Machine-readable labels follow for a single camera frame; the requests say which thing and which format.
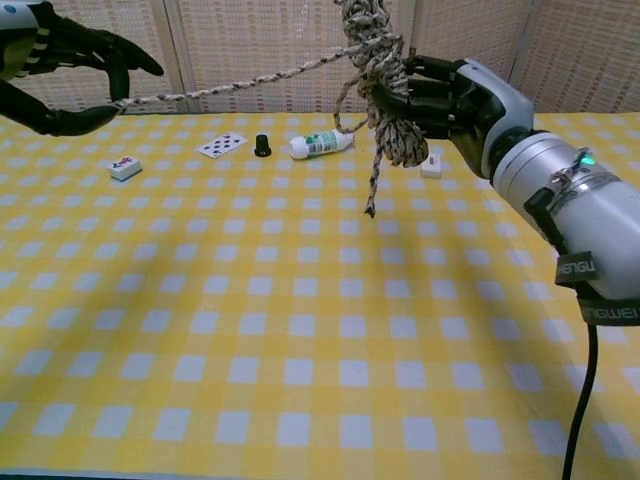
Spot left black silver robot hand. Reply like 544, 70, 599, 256
0, 0, 165, 137

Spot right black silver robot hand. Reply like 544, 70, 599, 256
372, 56, 536, 179

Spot speckled beige braided rope bundle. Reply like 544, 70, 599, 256
113, 0, 430, 219

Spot yellow checkered tablecloth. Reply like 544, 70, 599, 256
0, 108, 640, 477

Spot white mahjong tile red mark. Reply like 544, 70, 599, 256
419, 151, 444, 179

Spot mahjong tile red character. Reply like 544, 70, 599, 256
107, 155, 144, 182

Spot white bottle green label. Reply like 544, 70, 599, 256
288, 127, 356, 161

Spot playing card black pips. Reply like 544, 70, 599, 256
194, 131, 250, 160

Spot black lettered velcro strap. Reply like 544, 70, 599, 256
553, 253, 599, 287
576, 293, 640, 327

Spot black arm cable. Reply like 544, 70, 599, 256
523, 187, 601, 480

